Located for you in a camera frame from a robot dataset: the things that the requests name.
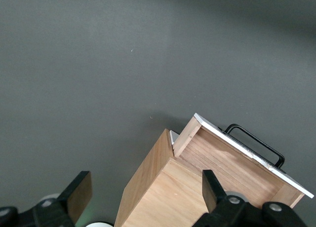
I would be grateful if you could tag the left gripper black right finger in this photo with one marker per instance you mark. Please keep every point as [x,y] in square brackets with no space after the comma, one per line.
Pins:
[214,200]

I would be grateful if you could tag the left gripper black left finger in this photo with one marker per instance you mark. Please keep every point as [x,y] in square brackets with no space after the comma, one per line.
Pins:
[74,202]

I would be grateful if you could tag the wooden drawer cabinet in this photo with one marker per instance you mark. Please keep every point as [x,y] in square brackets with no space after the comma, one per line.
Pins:
[160,195]

